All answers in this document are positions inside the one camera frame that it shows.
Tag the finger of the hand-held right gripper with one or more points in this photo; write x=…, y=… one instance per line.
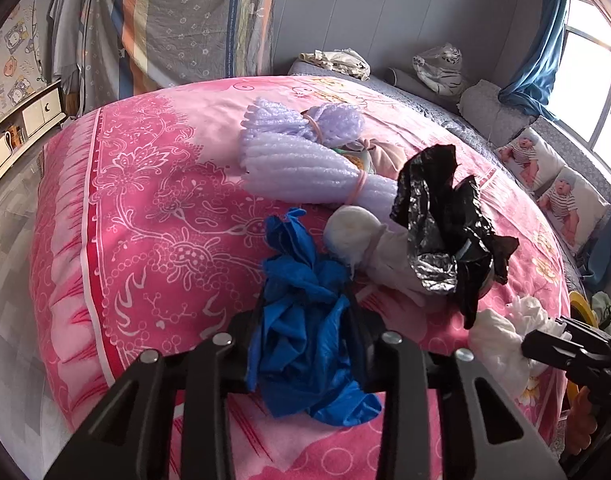
x=588, y=327
x=553, y=350

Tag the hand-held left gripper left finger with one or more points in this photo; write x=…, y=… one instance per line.
x=220, y=360

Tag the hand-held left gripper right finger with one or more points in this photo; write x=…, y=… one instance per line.
x=393, y=360

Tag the yellow trash bin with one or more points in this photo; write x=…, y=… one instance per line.
x=583, y=307

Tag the white tissue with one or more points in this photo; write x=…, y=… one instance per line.
x=500, y=345

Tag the blue plastic bag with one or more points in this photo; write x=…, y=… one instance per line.
x=305, y=320

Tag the large purple foam net bundle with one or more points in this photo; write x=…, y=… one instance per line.
x=295, y=165

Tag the small purple foam net bundle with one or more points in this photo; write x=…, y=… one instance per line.
x=280, y=117

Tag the light green cloth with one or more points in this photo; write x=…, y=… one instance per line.
x=604, y=310

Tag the blue draped cloth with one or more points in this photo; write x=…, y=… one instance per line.
x=608, y=255

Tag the white plastic bag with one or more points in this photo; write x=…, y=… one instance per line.
x=393, y=265

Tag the baby print pillow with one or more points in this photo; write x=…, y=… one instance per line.
x=530, y=157
x=573, y=207

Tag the black plastic bag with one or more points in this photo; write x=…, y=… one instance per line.
x=440, y=220

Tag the pink floral blanket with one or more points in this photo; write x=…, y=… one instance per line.
x=160, y=220

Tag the beige pink bag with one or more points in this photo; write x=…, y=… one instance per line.
x=383, y=157

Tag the grey quilted cushion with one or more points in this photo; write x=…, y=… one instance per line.
x=490, y=107

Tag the window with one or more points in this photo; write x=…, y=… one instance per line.
x=593, y=60

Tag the blue curtain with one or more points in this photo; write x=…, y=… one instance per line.
x=540, y=55

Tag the dark grey bolster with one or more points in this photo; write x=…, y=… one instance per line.
x=403, y=80

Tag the white tiger plush toy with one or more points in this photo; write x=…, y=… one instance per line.
x=443, y=70

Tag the beige crumpled cloth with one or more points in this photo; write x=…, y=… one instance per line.
x=335, y=62

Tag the white cabinet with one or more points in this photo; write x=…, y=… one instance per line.
x=32, y=112

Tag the striped grey hanging sheet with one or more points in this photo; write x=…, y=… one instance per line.
x=185, y=20

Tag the grey hanging cloth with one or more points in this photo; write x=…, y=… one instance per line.
x=67, y=25

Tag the cartoon wall poster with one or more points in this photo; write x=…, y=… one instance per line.
x=10, y=65

